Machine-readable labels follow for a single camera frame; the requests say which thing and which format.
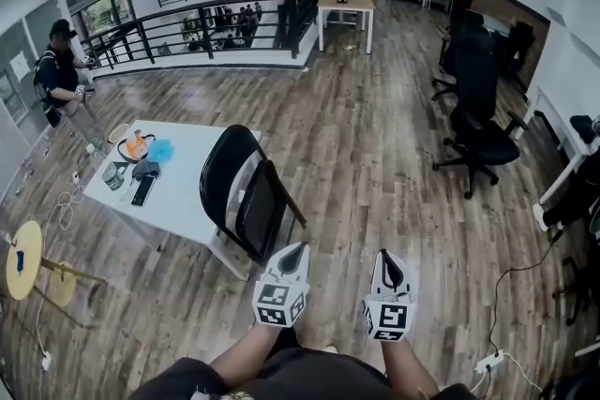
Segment white table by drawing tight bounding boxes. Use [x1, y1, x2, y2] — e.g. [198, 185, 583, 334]
[82, 119, 263, 282]

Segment person's left forearm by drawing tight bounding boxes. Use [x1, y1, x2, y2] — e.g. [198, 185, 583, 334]
[208, 322, 301, 390]

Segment black phone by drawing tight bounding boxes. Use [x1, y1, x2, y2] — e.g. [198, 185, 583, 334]
[130, 174, 157, 208]

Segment white coiled cable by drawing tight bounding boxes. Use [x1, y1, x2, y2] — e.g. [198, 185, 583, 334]
[43, 185, 89, 231]

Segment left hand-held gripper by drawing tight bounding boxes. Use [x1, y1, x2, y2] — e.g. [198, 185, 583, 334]
[252, 242, 312, 330]

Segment long white desk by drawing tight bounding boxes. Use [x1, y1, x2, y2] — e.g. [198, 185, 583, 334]
[514, 83, 600, 208]

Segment black cable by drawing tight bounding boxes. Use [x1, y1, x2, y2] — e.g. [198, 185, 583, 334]
[486, 228, 564, 358]

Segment blue mesh sponge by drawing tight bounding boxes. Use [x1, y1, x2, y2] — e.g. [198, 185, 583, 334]
[146, 138, 179, 165]

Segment grey cloth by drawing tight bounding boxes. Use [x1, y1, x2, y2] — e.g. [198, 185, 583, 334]
[131, 158, 162, 182]

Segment black metal railing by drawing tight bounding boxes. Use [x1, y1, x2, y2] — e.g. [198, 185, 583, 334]
[79, 0, 339, 72]

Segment orange and white bag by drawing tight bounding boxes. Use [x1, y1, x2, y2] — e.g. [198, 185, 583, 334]
[116, 130, 157, 165]

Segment person's black clothing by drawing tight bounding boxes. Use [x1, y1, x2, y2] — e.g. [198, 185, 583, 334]
[129, 345, 480, 400]

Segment person's right forearm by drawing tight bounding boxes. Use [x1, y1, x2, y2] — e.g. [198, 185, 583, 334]
[379, 338, 443, 397]

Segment round wooden stool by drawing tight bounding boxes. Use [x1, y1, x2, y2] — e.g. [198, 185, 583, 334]
[5, 219, 109, 330]

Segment beige bowl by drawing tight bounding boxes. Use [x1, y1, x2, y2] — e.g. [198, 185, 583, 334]
[107, 123, 130, 144]

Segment black chair frame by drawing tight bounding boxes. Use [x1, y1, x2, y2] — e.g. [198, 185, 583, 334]
[551, 256, 600, 358]

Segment black folding chair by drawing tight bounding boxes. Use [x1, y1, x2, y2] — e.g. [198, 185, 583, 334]
[198, 124, 308, 269]

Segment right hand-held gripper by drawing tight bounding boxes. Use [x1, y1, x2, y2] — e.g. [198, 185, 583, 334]
[362, 248, 418, 344]

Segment white power strip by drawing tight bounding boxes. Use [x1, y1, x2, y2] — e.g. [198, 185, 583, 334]
[474, 348, 506, 375]

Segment wooden top table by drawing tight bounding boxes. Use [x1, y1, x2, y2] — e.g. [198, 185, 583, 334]
[316, 0, 378, 55]

